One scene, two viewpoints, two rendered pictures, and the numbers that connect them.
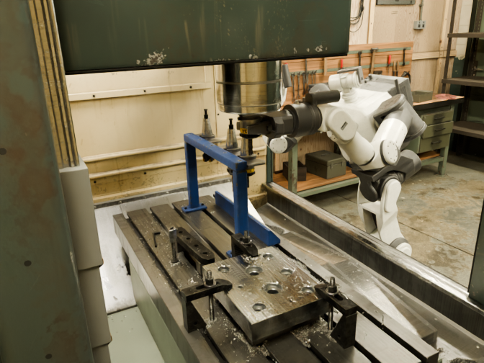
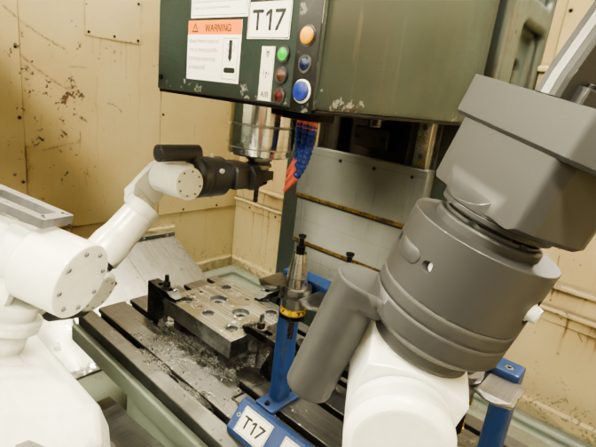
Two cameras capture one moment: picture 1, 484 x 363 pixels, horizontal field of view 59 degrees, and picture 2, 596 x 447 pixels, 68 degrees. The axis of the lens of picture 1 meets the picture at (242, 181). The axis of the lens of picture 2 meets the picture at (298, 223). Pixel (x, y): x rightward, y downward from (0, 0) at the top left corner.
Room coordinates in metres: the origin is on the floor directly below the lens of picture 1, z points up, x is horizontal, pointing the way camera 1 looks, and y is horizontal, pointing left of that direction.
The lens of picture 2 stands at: (2.07, -0.33, 1.57)
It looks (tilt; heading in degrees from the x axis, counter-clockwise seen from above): 16 degrees down; 157
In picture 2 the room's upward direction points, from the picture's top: 7 degrees clockwise
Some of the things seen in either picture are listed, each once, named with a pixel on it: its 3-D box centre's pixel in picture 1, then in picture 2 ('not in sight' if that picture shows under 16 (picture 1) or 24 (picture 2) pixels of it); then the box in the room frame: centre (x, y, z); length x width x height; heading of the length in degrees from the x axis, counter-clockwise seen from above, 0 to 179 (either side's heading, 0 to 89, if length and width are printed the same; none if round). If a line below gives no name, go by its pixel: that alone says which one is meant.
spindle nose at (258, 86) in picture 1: (248, 83); (262, 129); (1.05, -0.02, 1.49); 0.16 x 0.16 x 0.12
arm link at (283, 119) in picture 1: (283, 121); (225, 174); (1.10, -0.11, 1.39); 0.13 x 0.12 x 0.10; 27
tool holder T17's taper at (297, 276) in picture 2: (246, 145); (298, 269); (1.35, -0.02, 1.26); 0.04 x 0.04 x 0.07
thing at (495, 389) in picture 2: not in sight; (497, 391); (1.70, 0.16, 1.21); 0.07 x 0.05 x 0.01; 117
